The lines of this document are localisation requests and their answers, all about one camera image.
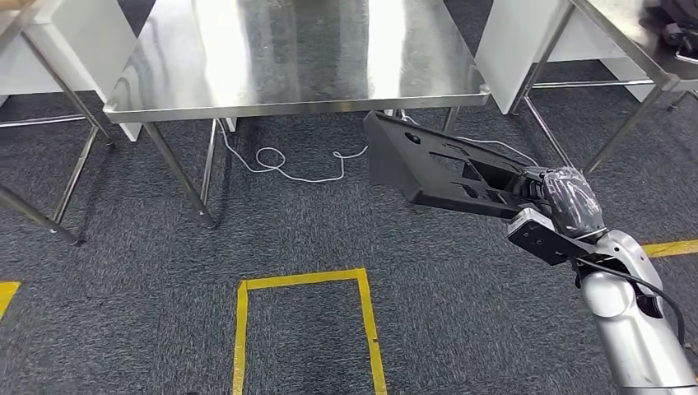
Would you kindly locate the black plastic panel part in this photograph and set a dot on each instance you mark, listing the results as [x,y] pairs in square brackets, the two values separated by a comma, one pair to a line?
[403,158]

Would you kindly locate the robot right arm silver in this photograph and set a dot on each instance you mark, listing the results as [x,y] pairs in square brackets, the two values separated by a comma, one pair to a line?
[638,349]

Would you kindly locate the stainless steel workbench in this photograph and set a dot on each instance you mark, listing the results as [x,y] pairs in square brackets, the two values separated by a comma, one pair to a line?
[38,217]
[616,22]
[294,49]

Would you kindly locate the yellow floor tape square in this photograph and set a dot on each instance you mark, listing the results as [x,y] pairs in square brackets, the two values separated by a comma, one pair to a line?
[240,338]

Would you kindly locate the white panel board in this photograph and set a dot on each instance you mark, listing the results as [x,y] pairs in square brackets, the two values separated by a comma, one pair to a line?
[93,32]
[512,43]
[627,73]

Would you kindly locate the yellow floor tape strip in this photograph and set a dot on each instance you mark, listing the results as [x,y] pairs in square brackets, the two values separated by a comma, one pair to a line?
[6,297]
[671,248]

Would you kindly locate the black equipment pile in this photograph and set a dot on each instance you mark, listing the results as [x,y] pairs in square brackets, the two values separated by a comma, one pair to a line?
[676,27]

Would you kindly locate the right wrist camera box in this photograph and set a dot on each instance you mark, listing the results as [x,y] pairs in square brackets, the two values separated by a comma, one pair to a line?
[537,237]

